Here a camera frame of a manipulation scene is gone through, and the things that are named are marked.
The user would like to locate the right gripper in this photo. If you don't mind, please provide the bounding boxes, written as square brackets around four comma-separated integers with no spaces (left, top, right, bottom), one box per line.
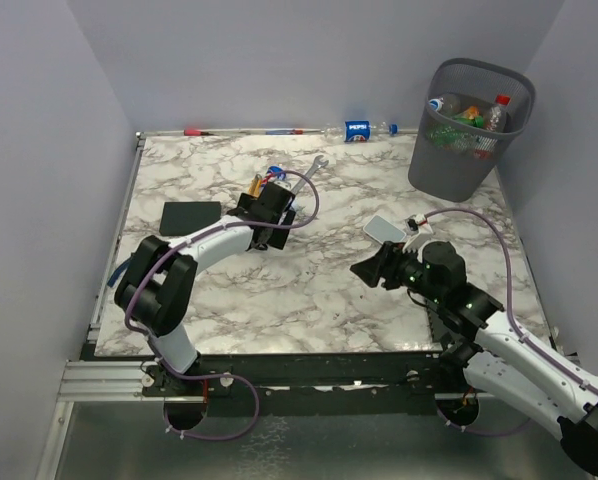
[350,239,445,304]

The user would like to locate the Pepsi bottle blue label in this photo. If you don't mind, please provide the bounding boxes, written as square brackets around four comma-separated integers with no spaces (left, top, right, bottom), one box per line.
[264,165,286,182]

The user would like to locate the green plastic bottle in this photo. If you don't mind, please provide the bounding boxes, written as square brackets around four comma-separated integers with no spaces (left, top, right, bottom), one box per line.
[426,110,485,149]

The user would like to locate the red green label water bottle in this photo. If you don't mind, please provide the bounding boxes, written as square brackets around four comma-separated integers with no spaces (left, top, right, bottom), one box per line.
[473,94,511,159]

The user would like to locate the clear bottle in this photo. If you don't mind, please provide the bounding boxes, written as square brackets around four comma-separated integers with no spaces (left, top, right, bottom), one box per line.
[428,93,461,116]

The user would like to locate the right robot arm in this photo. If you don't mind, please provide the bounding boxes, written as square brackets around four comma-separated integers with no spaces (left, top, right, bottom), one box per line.
[350,241,598,477]

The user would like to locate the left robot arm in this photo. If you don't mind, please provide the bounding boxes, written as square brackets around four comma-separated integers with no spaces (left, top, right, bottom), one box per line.
[114,184,296,395]

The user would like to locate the grey mesh waste bin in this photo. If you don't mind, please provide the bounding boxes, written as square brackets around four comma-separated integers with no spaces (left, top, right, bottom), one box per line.
[408,58,536,202]

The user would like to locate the grey white rectangular pad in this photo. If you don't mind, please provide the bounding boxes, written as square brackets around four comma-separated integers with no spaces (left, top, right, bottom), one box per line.
[362,215,407,244]

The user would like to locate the silver open-end wrench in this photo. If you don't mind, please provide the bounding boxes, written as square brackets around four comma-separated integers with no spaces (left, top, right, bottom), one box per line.
[291,155,329,195]

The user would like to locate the black notebook right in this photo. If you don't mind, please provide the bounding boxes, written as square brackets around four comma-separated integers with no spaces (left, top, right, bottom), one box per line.
[426,309,453,347]

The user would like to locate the black box left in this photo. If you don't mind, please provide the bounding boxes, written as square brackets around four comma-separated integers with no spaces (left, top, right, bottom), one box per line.
[159,201,222,237]

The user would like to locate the blue handled screwdriver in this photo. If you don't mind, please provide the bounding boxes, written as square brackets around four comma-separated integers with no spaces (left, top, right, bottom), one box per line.
[264,128,306,136]

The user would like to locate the red handled screwdriver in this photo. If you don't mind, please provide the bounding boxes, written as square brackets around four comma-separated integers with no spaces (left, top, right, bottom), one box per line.
[183,128,217,137]

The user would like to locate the blue handled pliers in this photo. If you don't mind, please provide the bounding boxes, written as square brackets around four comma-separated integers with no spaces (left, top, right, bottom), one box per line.
[106,257,131,288]

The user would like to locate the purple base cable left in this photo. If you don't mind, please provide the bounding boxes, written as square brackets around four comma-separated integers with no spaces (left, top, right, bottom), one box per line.
[162,374,261,442]

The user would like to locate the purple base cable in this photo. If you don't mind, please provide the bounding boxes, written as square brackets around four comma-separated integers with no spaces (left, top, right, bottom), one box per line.
[436,404,530,439]
[162,374,261,442]

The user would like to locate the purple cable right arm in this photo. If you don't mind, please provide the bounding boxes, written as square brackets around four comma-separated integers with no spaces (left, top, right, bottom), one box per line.
[421,208,598,406]

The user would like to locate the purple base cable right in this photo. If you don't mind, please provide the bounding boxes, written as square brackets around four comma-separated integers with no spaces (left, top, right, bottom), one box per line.
[436,404,530,439]

